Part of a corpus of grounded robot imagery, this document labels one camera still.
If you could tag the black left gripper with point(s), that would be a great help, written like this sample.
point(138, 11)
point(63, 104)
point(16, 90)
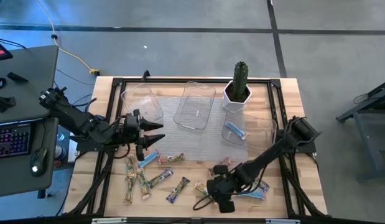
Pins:
point(131, 129)

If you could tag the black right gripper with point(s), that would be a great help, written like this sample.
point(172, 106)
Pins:
point(221, 188)

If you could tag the blue granola bar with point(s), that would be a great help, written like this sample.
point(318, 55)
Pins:
point(252, 195)
point(236, 130)
point(147, 158)

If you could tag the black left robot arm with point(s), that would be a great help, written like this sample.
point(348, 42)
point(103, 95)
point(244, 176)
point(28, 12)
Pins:
point(77, 119)

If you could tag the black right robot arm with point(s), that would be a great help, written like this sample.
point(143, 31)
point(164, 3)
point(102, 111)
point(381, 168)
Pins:
point(273, 151)

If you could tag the clear plastic bin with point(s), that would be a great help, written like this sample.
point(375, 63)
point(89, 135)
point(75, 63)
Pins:
point(195, 105)
point(142, 99)
point(257, 133)

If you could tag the grey woven table mat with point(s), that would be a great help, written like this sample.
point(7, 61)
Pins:
point(186, 143)

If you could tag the white hexagonal plant pot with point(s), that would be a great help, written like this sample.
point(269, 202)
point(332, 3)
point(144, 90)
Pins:
point(232, 104)

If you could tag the white drink can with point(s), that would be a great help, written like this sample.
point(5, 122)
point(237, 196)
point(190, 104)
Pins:
point(60, 152)

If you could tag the green cactus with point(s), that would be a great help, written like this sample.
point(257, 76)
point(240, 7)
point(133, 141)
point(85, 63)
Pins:
point(240, 79)

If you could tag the black computer mouse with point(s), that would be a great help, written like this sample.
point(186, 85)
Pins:
point(38, 161)

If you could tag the grey desk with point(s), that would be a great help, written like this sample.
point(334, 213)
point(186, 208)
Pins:
point(21, 93)

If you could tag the backlit black keyboard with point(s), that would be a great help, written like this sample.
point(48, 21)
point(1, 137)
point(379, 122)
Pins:
point(12, 141)

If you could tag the small black bar-shaped part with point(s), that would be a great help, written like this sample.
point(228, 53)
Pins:
point(16, 77)

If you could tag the dark metal cart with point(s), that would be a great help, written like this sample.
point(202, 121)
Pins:
point(366, 124)

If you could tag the silver frame bracket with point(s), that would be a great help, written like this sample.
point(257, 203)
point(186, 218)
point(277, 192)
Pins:
point(109, 220)
point(282, 221)

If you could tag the black aluminium table frame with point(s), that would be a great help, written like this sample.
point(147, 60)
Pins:
point(195, 80)

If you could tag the black bracket part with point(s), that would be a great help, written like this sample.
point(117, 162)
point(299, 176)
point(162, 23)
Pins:
point(4, 102)

